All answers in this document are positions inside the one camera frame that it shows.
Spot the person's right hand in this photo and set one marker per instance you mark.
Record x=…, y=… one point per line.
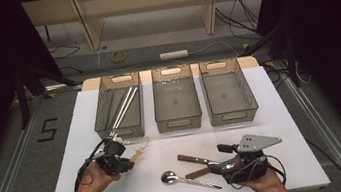
x=268, y=185

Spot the white chopstick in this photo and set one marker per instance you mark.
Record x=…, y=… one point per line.
x=123, y=106
x=128, y=106

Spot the white power strip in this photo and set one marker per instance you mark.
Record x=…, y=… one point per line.
x=173, y=54

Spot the metal spoon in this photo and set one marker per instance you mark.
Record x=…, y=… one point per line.
x=168, y=177

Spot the smoky clear plastic bin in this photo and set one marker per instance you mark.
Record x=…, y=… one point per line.
x=176, y=102
x=229, y=94
x=120, y=113

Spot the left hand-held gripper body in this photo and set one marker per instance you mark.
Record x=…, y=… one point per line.
x=105, y=162

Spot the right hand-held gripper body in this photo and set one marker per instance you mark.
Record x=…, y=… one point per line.
x=249, y=169

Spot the yellow tape roll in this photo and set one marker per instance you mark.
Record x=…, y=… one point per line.
x=113, y=57

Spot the yellow floor tape piece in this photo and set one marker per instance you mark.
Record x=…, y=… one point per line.
x=245, y=46
x=51, y=95
x=269, y=64

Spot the person's left hand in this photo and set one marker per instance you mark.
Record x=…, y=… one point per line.
x=93, y=184

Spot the black metal stand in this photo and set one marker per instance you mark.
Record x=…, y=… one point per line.
x=21, y=96
x=292, y=58

